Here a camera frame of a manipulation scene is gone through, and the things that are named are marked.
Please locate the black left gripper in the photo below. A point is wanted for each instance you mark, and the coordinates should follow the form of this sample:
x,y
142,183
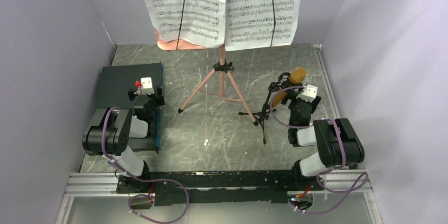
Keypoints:
x,y
158,100

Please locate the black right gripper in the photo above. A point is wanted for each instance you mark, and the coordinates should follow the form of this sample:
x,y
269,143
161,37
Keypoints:
x,y
313,104

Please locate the gold microphone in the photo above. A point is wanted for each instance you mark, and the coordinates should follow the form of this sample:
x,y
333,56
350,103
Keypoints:
x,y
286,80

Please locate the black microphone tripod stand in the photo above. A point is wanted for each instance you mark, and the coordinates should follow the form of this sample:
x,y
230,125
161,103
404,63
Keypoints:
x,y
267,108

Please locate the pink perforated music stand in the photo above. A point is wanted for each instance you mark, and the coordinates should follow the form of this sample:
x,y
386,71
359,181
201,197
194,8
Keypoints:
x,y
220,82

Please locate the sheet music page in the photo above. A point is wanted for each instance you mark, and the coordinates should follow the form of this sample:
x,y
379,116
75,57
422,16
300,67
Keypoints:
x,y
252,24
185,9

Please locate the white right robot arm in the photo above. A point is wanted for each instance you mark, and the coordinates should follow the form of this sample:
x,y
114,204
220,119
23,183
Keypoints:
x,y
337,143

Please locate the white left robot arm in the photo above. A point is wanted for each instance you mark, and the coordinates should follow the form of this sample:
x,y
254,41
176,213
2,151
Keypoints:
x,y
116,134

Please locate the black folder book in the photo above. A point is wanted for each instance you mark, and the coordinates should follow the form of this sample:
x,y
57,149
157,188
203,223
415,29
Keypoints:
x,y
115,82

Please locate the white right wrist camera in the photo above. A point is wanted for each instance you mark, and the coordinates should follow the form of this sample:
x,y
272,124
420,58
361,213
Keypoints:
x,y
309,93

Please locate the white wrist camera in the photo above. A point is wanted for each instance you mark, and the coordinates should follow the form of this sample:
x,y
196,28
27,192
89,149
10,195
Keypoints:
x,y
309,93
145,86

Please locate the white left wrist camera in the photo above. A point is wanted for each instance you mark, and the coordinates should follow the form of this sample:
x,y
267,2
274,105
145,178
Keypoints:
x,y
145,86

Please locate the aluminium table edge rail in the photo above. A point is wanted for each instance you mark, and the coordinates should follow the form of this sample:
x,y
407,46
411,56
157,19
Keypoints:
x,y
327,84

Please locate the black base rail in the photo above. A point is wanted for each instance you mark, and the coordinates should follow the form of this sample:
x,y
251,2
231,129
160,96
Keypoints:
x,y
171,188

